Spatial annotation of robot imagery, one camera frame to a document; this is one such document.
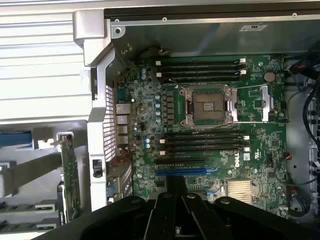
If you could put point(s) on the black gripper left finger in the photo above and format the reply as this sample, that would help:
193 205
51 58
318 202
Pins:
130 220

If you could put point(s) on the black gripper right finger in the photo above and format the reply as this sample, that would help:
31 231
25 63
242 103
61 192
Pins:
225 220

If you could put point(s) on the RAM slot white latches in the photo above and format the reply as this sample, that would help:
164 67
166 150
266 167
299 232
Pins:
200 62
205 151
200 73
205 140

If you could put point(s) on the silver finned chipset heatsink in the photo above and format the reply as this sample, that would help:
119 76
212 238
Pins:
239 190

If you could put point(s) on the blue expansion slot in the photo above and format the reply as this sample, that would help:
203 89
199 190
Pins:
180 172

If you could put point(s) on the black expansion slot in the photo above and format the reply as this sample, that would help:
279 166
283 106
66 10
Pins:
180 161

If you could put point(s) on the green graphics card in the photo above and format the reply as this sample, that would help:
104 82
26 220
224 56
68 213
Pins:
70 175

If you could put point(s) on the green Dell motherboard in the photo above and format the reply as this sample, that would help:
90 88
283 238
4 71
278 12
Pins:
262 150

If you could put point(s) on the silver rear port block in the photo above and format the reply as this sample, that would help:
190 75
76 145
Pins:
123 125

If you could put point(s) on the silver grey PC case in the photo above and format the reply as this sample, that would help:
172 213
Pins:
97 125

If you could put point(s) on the grey parts rack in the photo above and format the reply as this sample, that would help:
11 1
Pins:
37 162

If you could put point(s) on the silver socket cover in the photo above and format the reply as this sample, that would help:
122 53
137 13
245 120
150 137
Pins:
233 105

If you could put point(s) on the CPU socket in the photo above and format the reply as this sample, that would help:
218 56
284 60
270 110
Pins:
205 105

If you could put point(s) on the blue plastic part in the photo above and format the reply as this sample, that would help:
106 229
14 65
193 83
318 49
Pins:
15 140

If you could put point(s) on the round coin cell battery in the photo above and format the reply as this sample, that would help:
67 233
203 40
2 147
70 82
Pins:
269 76

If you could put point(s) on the white case sticker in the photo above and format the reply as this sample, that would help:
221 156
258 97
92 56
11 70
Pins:
252 27

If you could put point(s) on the silver metal cooler bracket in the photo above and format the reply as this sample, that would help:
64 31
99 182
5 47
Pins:
268 102

